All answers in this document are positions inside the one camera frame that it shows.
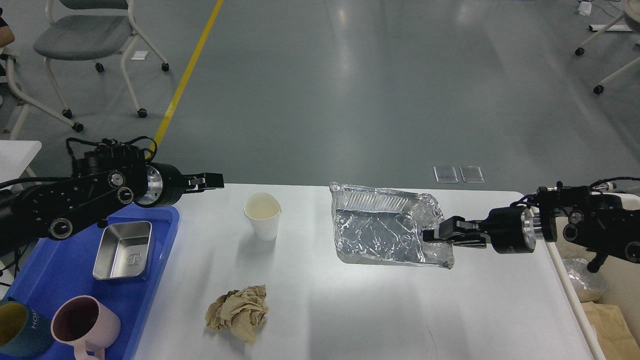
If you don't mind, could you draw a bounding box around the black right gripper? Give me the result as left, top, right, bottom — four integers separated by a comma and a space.
422, 206, 543, 255

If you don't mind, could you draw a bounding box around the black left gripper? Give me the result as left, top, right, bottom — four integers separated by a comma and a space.
135, 162, 225, 208

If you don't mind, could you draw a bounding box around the white paper cup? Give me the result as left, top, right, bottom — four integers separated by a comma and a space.
243, 192, 282, 241

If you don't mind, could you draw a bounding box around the aluminium foil container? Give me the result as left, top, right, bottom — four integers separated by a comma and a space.
329, 181, 455, 270

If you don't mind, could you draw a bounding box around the stainless steel rectangular tray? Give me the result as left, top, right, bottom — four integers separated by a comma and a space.
92, 220, 154, 284

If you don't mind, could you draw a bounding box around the brown paper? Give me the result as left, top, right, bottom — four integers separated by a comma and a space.
581, 301, 640, 360
205, 284, 269, 345

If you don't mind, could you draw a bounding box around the pink mug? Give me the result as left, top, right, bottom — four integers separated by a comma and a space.
50, 295, 121, 360

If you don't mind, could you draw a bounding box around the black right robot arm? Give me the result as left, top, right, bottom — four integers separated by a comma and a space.
422, 177, 640, 273

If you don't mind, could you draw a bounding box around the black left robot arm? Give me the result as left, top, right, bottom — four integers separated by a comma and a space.
0, 136, 225, 255

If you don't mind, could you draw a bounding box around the clear floor plate left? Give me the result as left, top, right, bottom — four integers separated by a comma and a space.
433, 165, 459, 183

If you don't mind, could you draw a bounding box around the clear floor plate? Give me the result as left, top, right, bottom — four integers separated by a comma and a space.
458, 165, 485, 183
433, 165, 459, 183

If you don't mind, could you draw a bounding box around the clear floor plate right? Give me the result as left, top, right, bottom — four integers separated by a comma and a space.
458, 165, 485, 183

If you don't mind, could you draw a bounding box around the white plastic bin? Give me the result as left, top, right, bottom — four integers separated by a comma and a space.
545, 192, 640, 360

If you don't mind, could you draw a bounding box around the white side table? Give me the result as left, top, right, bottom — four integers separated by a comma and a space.
0, 140, 42, 182

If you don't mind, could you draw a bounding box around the brown paper in bin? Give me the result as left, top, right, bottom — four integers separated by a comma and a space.
581, 301, 640, 360

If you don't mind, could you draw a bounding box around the grey office chair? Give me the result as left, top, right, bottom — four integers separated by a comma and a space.
33, 0, 170, 121

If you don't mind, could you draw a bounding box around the blue yellow mug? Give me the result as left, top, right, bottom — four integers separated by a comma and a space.
0, 297, 55, 359

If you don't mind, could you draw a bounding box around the person in white clothes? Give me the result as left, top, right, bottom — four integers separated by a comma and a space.
0, 17, 15, 48

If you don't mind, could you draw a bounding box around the white chair base right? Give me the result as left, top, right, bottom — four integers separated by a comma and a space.
574, 0, 640, 95

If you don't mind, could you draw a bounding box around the black cables left edge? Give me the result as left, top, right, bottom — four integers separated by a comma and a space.
0, 240, 31, 287

